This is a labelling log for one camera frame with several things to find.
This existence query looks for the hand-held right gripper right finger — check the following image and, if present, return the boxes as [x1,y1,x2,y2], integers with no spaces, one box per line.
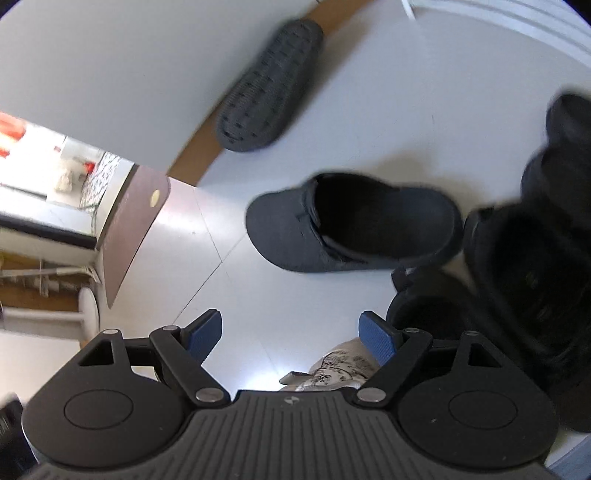
[355,310,504,408]

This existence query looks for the brown doormat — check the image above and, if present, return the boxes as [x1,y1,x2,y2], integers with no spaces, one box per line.
[97,165,172,311]

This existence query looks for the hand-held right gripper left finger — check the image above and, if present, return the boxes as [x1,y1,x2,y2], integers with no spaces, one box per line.
[78,308,232,408]

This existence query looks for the white shoe rack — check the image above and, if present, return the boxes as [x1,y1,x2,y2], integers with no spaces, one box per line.
[401,0,591,63]

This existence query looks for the white printed sneaker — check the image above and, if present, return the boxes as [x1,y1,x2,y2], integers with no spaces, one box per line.
[279,337,385,394]

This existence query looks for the black suede sneaker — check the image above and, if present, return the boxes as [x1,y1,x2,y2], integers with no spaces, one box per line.
[463,203,591,431]
[385,268,468,343]

